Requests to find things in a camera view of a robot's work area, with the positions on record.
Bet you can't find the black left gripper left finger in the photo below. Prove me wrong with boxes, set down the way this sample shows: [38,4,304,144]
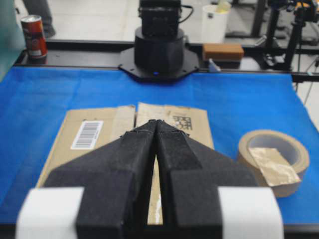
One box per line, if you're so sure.
[16,119,157,239]

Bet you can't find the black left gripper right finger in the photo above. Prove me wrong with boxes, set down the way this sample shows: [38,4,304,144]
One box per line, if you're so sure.
[155,119,285,239]

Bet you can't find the brown cardboard box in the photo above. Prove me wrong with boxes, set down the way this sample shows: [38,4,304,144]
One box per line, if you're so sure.
[35,102,215,225]

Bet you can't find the brown packing tape roll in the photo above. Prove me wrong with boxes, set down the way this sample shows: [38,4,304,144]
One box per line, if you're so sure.
[237,130,310,198]

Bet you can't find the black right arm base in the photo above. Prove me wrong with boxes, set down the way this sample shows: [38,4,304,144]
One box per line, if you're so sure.
[119,0,199,82]

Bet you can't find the blue table cloth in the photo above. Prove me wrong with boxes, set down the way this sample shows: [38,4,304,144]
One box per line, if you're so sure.
[0,67,319,224]

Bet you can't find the brown and black block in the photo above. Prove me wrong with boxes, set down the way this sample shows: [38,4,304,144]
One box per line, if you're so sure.
[202,43,245,65]

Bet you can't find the red drink can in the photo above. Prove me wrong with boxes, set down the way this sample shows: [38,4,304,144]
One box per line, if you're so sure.
[20,14,47,59]

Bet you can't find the white plastic bucket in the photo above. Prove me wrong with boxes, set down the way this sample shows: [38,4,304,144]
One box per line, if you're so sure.
[201,4,230,43]

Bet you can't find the person leg grey trousers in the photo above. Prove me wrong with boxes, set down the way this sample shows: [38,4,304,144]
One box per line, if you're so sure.
[22,0,56,39]

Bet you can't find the black tripod stand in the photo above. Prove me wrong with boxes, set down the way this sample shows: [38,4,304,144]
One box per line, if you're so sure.
[259,0,319,71]

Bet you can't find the black table edge rail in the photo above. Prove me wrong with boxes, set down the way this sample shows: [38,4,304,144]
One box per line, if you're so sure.
[14,40,319,83]

